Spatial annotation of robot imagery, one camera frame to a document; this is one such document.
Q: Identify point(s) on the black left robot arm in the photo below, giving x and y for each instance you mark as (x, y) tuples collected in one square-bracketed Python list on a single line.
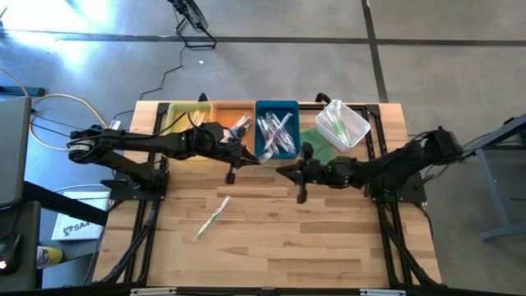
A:
[(135, 141)]

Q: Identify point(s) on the black computer mouse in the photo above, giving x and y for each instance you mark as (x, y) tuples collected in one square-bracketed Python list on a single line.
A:
[(10, 255)]

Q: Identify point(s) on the gray bar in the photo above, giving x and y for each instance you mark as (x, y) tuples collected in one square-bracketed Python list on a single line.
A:
[(24, 91)]

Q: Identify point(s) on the white frame end bracket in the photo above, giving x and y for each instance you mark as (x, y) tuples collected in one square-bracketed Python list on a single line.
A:
[(152, 292), (382, 292)]

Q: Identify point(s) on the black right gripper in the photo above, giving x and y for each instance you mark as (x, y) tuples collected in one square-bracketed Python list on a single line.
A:
[(324, 170)]

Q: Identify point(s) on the pile of bagged toothbrushes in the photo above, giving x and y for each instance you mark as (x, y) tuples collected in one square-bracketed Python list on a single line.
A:
[(279, 132)]

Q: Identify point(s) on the orange plastic bin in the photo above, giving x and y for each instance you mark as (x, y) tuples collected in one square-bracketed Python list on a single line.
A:
[(224, 107)]

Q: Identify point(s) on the black floor fan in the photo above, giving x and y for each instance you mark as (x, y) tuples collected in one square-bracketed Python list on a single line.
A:
[(193, 16)]

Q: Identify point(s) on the white box on floor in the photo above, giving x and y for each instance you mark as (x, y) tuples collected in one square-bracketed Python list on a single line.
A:
[(82, 230)]

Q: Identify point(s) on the gray laptop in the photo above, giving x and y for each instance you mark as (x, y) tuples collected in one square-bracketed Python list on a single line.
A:
[(14, 152)]

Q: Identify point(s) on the white perforated plastic basket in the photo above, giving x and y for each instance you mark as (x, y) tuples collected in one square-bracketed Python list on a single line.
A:
[(357, 123)]

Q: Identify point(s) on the black side table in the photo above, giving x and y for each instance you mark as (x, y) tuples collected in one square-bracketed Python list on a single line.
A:
[(29, 222)]

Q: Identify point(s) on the black beam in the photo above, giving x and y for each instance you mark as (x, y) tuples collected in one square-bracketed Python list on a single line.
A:
[(61, 203)]

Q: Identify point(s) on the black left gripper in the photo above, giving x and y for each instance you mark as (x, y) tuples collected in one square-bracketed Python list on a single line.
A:
[(213, 146)]

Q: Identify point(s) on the gray metal desk frame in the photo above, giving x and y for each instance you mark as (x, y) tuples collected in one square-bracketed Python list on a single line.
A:
[(495, 193)]

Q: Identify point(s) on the green toothbrush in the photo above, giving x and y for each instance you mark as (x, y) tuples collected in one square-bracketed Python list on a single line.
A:
[(345, 131), (340, 115), (332, 121), (213, 215)]

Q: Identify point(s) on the teal plastic bin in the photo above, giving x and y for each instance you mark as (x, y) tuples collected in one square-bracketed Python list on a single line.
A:
[(263, 107)]

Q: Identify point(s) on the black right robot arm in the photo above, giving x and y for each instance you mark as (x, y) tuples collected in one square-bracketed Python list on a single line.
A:
[(390, 164)]

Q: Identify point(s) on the yellow white can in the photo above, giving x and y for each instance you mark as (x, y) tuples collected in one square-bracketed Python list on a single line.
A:
[(49, 257)]

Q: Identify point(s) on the yellow plastic bin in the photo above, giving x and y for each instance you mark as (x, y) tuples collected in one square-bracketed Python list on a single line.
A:
[(181, 109)]

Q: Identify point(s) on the black aluminium table frame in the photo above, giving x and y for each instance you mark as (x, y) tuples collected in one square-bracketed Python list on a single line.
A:
[(372, 110)]

